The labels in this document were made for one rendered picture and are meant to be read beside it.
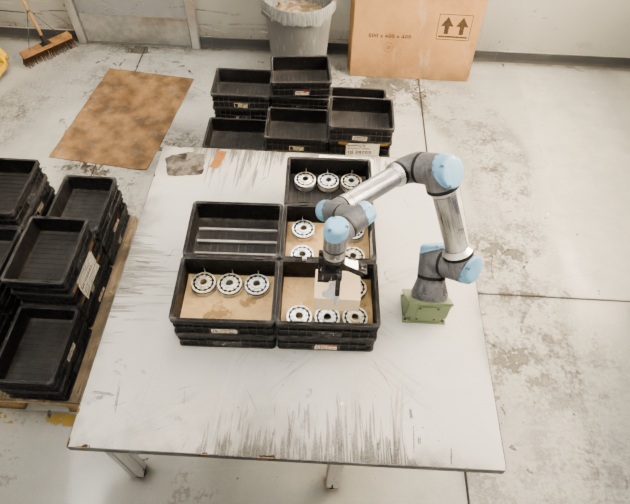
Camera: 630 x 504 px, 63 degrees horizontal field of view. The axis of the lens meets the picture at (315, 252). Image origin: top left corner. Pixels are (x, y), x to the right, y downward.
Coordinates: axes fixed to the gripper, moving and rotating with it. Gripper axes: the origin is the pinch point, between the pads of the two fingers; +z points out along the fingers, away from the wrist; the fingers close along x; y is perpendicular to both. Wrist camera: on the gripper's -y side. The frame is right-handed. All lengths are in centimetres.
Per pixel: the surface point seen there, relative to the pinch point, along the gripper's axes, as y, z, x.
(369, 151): -20, 69, -147
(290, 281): 18.7, 27.3, -19.3
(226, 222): 50, 27, -49
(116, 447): 77, 40, 48
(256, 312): 31.2, 27.2, -3.7
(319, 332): 5.5, 24.4, 5.2
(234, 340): 39, 34, 6
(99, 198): 137, 71, -98
